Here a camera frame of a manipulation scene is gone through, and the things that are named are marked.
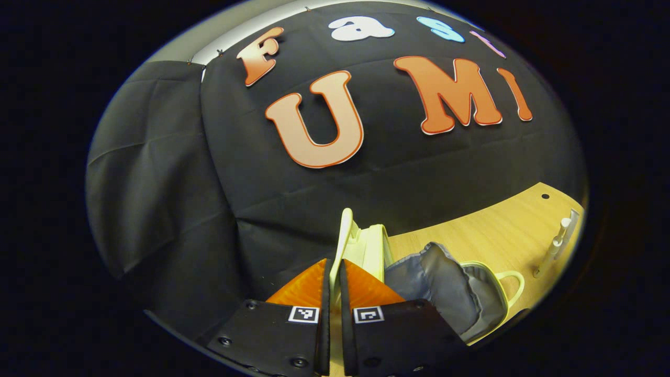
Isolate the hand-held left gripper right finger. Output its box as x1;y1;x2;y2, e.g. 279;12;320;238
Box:
339;259;469;377

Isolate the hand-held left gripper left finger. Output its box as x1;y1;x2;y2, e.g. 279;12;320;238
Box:
207;258;331;377

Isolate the black backdrop cloth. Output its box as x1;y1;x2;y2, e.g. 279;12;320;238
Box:
85;0;589;341

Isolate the white squeeze tube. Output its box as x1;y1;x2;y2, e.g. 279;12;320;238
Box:
563;208;582;252

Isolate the white pump bottle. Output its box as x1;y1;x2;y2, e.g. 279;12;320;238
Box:
532;217;572;279

